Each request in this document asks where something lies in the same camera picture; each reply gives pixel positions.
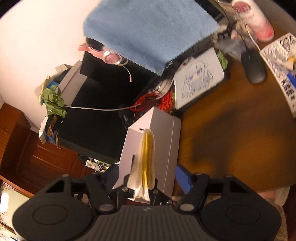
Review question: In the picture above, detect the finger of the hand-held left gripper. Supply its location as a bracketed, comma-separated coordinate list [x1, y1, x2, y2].
[117, 154, 137, 207]
[150, 178, 174, 205]

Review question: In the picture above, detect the black computer tower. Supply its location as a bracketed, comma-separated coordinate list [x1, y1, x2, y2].
[57, 75, 151, 164]

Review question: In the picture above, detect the pink headset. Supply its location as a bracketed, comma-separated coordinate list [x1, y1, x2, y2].
[78, 43, 133, 82]

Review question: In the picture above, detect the clear plastic box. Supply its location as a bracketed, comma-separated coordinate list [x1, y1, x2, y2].
[216, 35, 242, 61]

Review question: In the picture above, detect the green patterned packet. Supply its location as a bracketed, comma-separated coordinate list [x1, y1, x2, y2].
[217, 50, 228, 70]

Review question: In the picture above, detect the blue pen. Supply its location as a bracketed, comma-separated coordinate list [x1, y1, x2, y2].
[285, 72, 296, 86]

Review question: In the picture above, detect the white anime print pad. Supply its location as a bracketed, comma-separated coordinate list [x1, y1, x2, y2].
[173, 49, 225, 110]

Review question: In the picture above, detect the black computer mouse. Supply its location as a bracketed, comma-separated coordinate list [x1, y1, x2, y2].
[241, 50, 268, 84]

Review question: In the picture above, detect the green fabric bag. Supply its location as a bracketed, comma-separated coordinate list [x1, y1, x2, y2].
[38, 87, 67, 117]

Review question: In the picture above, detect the black monitor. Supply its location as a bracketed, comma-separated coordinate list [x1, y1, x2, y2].
[80, 32, 216, 93]

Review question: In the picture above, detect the wooden cabinet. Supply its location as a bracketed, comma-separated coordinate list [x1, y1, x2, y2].
[0, 103, 90, 197]

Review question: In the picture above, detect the black white patterned book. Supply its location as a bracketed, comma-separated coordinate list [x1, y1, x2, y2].
[260, 32, 296, 107]

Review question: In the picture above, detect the white charging cable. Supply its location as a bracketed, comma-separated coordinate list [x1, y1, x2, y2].
[245, 22, 262, 50]

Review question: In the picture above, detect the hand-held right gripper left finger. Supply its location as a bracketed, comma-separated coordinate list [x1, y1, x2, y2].
[45, 165, 119, 214]

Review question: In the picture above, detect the pink white lotion pump bottle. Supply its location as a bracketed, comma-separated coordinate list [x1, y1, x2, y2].
[231, 0, 275, 42]

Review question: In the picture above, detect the white cardboard box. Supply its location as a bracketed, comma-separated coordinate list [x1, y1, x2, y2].
[55, 61, 89, 109]

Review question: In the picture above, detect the yellow white cloth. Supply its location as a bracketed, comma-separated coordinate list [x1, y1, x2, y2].
[127, 128, 156, 201]

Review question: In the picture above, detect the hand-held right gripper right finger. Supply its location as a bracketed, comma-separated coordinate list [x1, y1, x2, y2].
[175, 164, 256, 213]

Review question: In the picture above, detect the blue towel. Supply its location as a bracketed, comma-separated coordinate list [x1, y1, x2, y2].
[83, 0, 221, 76]

